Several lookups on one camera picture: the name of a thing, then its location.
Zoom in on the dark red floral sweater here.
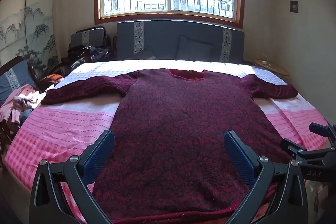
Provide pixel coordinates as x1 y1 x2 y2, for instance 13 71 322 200
41 69 298 223

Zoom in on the grey square pillow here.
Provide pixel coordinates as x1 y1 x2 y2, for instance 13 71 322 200
175 35 214 62

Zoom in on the round wooden side table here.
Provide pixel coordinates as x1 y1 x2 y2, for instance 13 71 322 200
253 57 290 78

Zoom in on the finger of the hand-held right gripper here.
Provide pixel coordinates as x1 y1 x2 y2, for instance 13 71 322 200
309 122 336 141
280 138 317 161

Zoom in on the pink white checkered bedsheet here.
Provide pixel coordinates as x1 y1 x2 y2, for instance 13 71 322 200
5 59 330 224

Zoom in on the folding screen with landscape painting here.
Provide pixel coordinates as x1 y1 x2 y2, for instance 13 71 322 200
0 0 64 75

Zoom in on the grey flat pillow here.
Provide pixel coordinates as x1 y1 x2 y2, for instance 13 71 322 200
131 46 158 60

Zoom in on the orange cloth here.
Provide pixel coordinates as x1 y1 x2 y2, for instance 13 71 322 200
42 74 65 86

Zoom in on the armchair with grey cushion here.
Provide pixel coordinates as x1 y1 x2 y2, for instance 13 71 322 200
70 27 109 49

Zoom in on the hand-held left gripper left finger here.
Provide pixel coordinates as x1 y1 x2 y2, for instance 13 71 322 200
29 130 116 224

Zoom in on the white cable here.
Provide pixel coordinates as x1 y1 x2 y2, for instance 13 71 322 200
258 54 272 66

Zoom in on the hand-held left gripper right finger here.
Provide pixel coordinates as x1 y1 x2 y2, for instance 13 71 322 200
224 131 308 224

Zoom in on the grey headboard with patterned bands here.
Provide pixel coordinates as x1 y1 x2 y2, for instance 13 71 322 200
116 20 245 64

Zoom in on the pink clothes pile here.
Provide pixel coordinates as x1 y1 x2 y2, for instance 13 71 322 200
0 84 48 130

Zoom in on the chair with blue cushion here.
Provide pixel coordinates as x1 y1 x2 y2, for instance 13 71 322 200
0 60 38 107

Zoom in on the dark clothes pile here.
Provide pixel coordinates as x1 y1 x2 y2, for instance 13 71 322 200
62 46 112 75

